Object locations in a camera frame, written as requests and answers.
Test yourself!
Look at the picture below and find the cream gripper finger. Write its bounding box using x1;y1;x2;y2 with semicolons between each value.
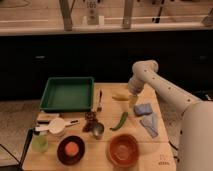
129;95;138;108

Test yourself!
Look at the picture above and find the yellow banana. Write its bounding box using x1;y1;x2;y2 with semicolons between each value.
112;94;129;101

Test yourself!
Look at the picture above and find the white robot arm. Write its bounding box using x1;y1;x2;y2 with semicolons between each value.
128;60;213;171

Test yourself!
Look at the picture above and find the red bowl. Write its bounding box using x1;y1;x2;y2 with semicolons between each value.
106;134;140;168

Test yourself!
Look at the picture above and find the black bowl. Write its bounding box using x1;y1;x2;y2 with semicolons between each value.
57;136;85;165

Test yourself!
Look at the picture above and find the blue sponge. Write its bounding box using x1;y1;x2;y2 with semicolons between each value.
133;103;153;116

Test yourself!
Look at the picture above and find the green chili pepper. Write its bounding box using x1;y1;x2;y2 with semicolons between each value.
110;112;128;131

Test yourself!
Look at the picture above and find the blue cloth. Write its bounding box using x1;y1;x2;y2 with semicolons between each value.
140;113;158;138

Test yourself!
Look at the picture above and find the brown grape bunch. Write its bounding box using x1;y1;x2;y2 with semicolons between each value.
82;111;97;132

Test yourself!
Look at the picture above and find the small metal cup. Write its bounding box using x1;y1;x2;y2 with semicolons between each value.
92;123;104;139

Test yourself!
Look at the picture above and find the green plastic tray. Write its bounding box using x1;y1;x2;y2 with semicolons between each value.
40;77;94;112

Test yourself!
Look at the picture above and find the orange fruit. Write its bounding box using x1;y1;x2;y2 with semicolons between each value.
65;142;79;156

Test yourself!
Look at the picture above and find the white measuring scoop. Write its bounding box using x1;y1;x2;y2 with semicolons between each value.
35;118;70;135

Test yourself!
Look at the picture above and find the green cup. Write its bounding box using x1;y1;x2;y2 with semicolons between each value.
31;135;48;153

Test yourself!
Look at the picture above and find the fork with dark handle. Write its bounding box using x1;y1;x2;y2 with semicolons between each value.
97;90;102;112

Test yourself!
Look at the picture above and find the black power cable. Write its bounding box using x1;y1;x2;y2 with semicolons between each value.
168;139;179;152

